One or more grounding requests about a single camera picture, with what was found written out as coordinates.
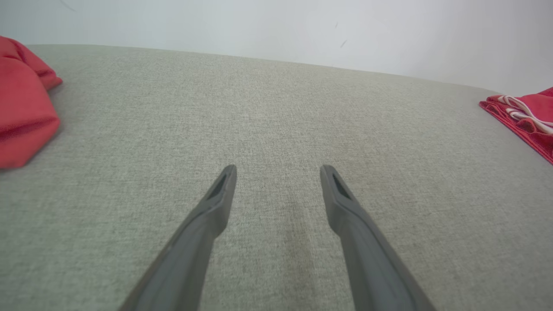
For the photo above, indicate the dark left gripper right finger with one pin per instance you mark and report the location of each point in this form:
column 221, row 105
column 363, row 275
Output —
column 371, row 268

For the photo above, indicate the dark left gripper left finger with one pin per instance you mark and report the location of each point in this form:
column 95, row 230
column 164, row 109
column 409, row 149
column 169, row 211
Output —
column 190, row 259

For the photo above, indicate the red shorts with white stripe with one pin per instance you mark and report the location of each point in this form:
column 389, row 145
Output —
column 21, row 108

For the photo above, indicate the red basketball jersey number 23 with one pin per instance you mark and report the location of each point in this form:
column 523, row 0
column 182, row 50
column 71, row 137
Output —
column 538, row 108

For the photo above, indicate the grey fabric sofa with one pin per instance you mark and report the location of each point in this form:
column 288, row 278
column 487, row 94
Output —
column 276, row 121

